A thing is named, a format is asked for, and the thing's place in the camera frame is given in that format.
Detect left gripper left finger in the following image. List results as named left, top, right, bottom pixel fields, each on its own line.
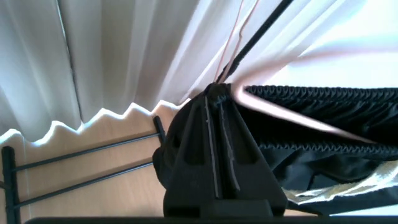
left=163, top=95, right=223, bottom=218

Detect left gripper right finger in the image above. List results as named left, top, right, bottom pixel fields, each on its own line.
left=219, top=101, right=289, bottom=218

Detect black shorts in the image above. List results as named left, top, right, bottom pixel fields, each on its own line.
left=152, top=82, right=398, bottom=216

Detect black clothes rack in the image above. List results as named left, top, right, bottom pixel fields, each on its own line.
left=0, top=0, right=295, bottom=224

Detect beige curtain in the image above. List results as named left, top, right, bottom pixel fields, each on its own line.
left=0, top=0, right=398, bottom=146

